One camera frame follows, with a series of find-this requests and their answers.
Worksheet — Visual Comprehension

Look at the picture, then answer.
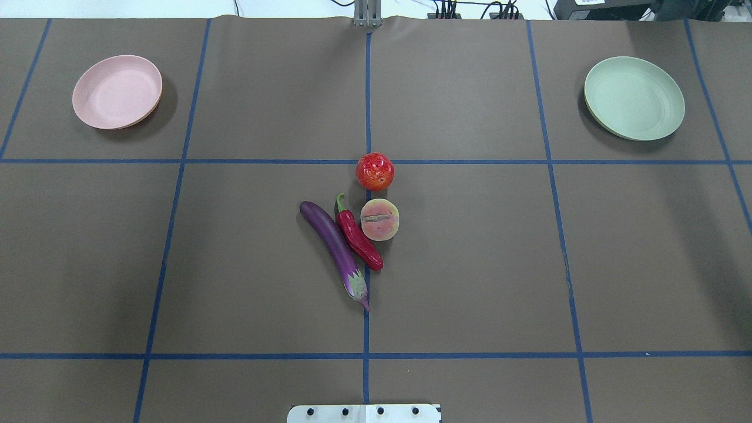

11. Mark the yellow pink peach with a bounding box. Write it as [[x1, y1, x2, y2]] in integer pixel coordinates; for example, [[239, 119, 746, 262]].
[[360, 198, 400, 241]]

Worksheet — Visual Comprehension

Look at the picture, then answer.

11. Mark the red chili pepper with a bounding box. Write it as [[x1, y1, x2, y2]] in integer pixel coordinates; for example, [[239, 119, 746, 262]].
[[335, 193, 384, 271]]

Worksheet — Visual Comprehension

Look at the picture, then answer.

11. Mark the purple eggplant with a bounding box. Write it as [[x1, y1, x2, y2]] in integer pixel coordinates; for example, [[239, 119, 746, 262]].
[[299, 201, 370, 311]]

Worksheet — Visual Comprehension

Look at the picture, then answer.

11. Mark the green plate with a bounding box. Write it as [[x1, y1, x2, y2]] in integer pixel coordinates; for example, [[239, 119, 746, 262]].
[[583, 56, 687, 142]]

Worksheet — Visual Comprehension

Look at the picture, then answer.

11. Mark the pink plate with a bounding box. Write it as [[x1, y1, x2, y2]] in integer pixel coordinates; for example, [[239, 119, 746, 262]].
[[72, 55, 164, 130]]

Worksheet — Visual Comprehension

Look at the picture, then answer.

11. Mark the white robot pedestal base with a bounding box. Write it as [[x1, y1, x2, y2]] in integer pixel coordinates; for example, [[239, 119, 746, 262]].
[[287, 404, 442, 422]]

